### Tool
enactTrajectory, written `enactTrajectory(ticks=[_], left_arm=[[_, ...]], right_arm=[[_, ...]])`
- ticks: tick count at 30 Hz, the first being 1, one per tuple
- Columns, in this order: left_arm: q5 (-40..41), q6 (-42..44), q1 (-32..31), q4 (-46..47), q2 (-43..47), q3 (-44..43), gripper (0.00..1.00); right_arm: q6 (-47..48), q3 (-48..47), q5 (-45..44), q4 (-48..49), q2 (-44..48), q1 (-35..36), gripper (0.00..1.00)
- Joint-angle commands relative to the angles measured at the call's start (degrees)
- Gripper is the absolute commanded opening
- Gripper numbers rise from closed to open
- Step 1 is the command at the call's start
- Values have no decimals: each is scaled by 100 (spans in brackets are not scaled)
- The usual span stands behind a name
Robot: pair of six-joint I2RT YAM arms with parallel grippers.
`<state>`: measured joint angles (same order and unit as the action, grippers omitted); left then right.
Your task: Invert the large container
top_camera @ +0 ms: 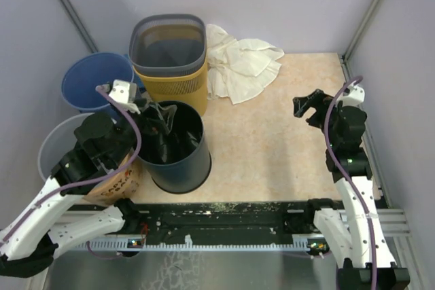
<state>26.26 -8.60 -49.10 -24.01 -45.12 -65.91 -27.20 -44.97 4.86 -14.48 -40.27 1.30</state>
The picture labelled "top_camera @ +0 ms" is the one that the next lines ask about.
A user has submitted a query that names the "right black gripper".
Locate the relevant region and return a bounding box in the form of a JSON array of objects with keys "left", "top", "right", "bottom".
[{"left": 293, "top": 88, "right": 343, "bottom": 147}]

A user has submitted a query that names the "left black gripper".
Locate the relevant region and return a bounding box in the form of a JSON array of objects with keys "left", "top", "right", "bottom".
[{"left": 108, "top": 98, "right": 177, "bottom": 166}]

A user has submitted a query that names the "dark navy round bin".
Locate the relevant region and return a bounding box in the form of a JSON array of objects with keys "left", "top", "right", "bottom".
[{"left": 139, "top": 101, "right": 212, "bottom": 194}]

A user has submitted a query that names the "yellow slatted bin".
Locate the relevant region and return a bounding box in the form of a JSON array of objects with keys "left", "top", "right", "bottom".
[{"left": 133, "top": 61, "right": 207, "bottom": 115}]

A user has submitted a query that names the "grey slatted bin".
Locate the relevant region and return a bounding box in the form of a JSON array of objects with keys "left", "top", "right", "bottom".
[{"left": 128, "top": 14, "right": 207, "bottom": 77}]

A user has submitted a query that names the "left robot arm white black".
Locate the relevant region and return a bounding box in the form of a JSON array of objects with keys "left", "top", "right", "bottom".
[{"left": 1, "top": 99, "right": 177, "bottom": 278}]

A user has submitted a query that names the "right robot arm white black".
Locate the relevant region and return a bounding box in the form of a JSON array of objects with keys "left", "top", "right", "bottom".
[{"left": 293, "top": 87, "right": 410, "bottom": 289}]

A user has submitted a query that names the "tan printed paper bucket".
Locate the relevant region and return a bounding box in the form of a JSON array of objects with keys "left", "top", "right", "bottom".
[{"left": 83, "top": 159, "right": 143, "bottom": 206}]

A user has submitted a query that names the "white crumpled cloth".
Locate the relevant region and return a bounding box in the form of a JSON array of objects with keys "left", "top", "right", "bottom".
[{"left": 206, "top": 24, "right": 284, "bottom": 105}]

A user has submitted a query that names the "blue round bin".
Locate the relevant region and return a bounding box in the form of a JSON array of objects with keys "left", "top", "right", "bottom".
[{"left": 61, "top": 52, "right": 145, "bottom": 119}]

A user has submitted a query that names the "grey translucent round bin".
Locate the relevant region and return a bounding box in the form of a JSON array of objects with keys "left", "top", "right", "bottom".
[{"left": 37, "top": 113, "right": 91, "bottom": 181}]

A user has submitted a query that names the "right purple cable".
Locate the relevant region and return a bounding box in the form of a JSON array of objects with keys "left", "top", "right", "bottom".
[{"left": 322, "top": 75, "right": 379, "bottom": 290}]

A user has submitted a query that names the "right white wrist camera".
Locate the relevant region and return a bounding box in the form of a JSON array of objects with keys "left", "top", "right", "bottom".
[{"left": 339, "top": 84, "right": 365, "bottom": 107}]

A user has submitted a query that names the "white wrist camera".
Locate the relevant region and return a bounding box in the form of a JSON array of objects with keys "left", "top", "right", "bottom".
[
  {"left": 339, "top": 84, "right": 365, "bottom": 107},
  {"left": 109, "top": 79, "right": 140, "bottom": 114}
]

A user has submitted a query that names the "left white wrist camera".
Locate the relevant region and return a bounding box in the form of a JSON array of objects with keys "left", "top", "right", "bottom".
[{"left": 109, "top": 79, "right": 140, "bottom": 114}]

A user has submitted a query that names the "right aluminium corner post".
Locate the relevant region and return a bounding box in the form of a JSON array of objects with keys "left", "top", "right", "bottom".
[{"left": 342, "top": 0, "right": 384, "bottom": 63}]

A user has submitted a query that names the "aluminium corner post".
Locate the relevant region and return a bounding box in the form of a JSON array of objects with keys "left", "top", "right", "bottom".
[
  {"left": 342, "top": 0, "right": 384, "bottom": 63},
  {"left": 58, "top": 0, "right": 99, "bottom": 53}
]

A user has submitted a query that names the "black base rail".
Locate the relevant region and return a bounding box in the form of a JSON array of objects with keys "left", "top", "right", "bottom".
[{"left": 64, "top": 198, "right": 388, "bottom": 247}]

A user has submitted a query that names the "white comb cable duct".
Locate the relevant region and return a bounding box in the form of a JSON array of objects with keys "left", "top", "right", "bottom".
[{"left": 74, "top": 234, "right": 326, "bottom": 252}]

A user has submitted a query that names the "front aluminium frame rail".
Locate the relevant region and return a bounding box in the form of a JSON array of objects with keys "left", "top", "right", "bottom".
[{"left": 54, "top": 206, "right": 409, "bottom": 235}]

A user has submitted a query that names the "left aluminium corner post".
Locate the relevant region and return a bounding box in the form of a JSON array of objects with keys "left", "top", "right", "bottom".
[{"left": 58, "top": 0, "right": 99, "bottom": 53}]

